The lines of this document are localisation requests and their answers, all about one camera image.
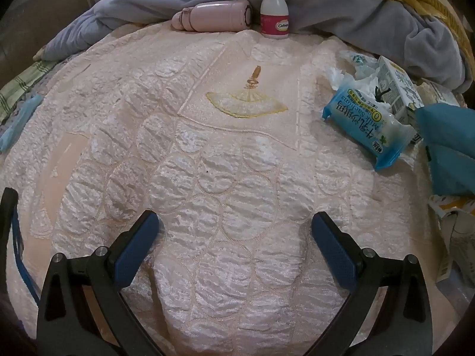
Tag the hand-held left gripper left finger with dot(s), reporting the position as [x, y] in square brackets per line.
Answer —
[135, 252]

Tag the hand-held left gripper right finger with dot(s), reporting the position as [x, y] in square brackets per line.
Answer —
[334, 252]

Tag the teal cloth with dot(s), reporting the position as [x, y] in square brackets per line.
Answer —
[449, 144]

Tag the crushed white carton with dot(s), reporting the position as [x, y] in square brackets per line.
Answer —
[456, 237]

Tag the blue snack wrapper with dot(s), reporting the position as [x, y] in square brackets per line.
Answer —
[363, 118]

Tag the white milk carton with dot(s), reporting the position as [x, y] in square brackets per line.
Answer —
[397, 89]

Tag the green plaid cloth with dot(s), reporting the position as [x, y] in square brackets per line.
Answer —
[22, 89]

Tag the grey-blue blanket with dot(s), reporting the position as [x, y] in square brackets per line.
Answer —
[334, 11]

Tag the white pill bottle red label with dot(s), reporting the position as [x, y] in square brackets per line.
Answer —
[274, 11]

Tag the pink thermos bottle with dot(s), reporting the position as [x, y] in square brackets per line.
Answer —
[215, 16]

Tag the yellow ruffled pillow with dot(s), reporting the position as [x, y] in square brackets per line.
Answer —
[426, 7]

